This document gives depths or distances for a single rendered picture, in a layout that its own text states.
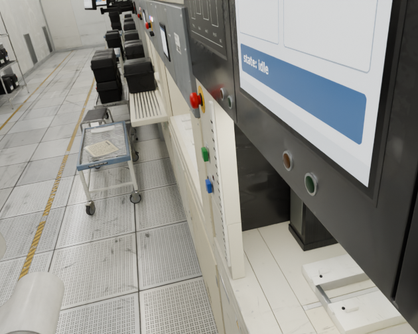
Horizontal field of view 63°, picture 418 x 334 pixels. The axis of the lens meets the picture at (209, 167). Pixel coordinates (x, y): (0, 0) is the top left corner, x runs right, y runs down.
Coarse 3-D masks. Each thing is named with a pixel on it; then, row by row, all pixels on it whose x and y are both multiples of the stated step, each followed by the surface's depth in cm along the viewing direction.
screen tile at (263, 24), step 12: (240, 0) 40; (252, 0) 36; (264, 0) 33; (276, 0) 30; (240, 12) 41; (252, 12) 37; (264, 12) 34; (276, 12) 31; (240, 24) 42; (252, 24) 37; (264, 24) 34; (276, 24) 31; (264, 36) 35; (276, 36) 32
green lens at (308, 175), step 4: (308, 176) 31; (312, 176) 30; (308, 180) 31; (312, 180) 30; (308, 184) 31; (312, 184) 30; (316, 184) 30; (308, 188) 31; (312, 188) 30; (316, 188) 30; (312, 192) 30; (316, 192) 30
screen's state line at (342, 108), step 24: (264, 72) 37; (288, 72) 31; (312, 72) 27; (288, 96) 32; (312, 96) 27; (336, 96) 24; (360, 96) 21; (336, 120) 24; (360, 120) 22; (360, 144) 22
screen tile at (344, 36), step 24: (288, 0) 28; (312, 0) 25; (336, 0) 22; (360, 0) 19; (288, 24) 29; (312, 24) 25; (336, 24) 22; (360, 24) 20; (312, 48) 26; (336, 48) 23; (360, 48) 20
